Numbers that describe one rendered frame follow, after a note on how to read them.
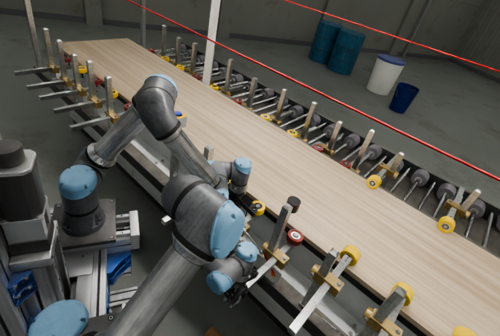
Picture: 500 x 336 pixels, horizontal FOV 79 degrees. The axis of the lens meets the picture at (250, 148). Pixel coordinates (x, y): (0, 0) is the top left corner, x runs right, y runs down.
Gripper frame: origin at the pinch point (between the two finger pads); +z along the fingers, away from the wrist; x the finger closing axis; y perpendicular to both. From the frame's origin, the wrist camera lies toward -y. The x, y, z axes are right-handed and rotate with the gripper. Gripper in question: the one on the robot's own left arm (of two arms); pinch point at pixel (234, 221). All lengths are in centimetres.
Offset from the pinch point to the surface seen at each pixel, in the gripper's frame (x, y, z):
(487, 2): -1172, -349, -99
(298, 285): -7, -40, 33
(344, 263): -2, -53, -1
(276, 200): -30.4, -12.9, 4.5
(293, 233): -12.4, -27.7, 4.1
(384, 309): 18, -67, -10
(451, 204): -82, -111, -2
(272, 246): 1.0, -20.8, 3.8
